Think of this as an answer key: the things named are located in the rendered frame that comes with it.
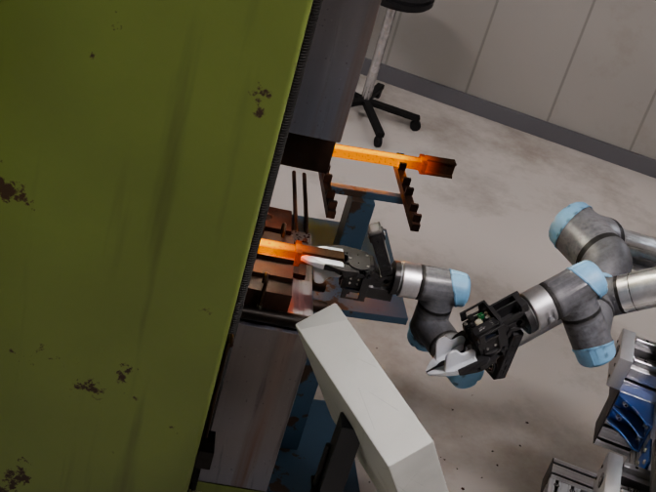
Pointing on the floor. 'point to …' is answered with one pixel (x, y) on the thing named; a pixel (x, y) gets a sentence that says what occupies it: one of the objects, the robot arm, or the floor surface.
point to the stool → (379, 68)
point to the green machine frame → (127, 225)
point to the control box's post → (340, 457)
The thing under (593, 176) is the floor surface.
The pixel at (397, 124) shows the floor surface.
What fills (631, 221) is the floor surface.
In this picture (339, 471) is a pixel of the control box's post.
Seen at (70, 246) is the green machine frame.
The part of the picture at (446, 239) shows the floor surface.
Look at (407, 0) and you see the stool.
